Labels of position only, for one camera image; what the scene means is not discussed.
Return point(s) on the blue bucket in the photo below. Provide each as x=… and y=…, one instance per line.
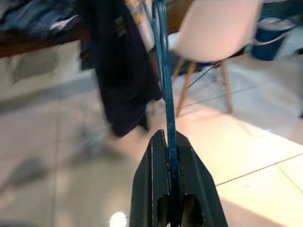
x=270, y=40

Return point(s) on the blue denim clothes pile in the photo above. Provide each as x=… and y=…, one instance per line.
x=35, y=19

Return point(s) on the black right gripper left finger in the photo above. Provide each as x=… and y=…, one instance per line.
x=149, y=177

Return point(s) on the navy blue shirt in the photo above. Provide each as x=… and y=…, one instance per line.
x=123, y=71

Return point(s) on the patterned pale cloth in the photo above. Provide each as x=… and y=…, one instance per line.
x=142, y=23

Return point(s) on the white chair wooden legs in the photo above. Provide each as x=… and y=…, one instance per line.
x=213, y=30

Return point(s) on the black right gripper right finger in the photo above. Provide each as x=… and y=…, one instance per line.
x=198, y=179

